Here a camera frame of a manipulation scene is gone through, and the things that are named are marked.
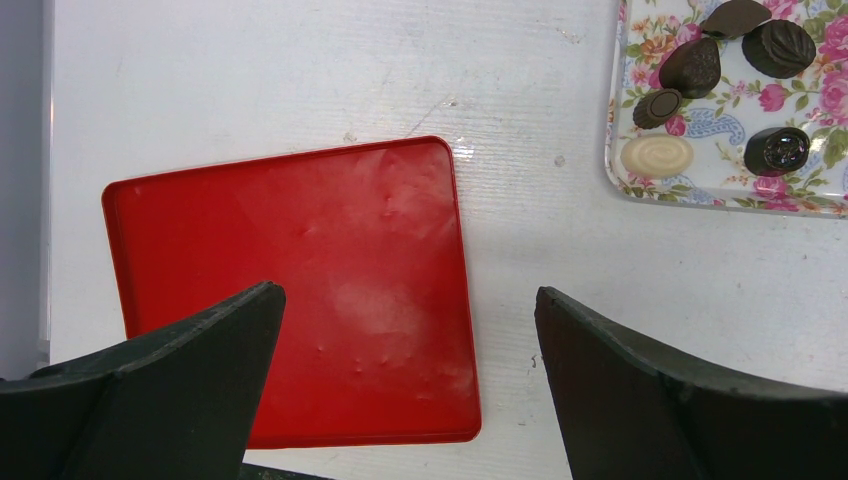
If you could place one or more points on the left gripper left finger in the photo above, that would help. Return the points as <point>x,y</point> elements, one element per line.
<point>178,402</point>

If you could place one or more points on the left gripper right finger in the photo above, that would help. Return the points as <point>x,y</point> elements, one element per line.
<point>631,407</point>

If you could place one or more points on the white swirl oval chocolate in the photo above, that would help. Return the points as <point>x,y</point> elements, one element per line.
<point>657,156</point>

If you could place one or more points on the dark rose round chocolate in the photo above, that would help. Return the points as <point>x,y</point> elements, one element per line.
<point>777,151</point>

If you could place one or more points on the dark round ridged chocolate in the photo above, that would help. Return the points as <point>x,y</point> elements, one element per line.
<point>656,108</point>

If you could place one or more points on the dark teardrop chocolate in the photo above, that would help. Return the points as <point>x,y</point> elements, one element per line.
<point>693,69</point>

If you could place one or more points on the dark leaf chocolate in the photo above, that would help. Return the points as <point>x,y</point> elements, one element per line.
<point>779,49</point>

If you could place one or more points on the red box lid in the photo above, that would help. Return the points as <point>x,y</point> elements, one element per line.
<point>376,345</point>

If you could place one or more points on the floral rectangular tray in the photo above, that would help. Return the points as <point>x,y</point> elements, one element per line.
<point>744,102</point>

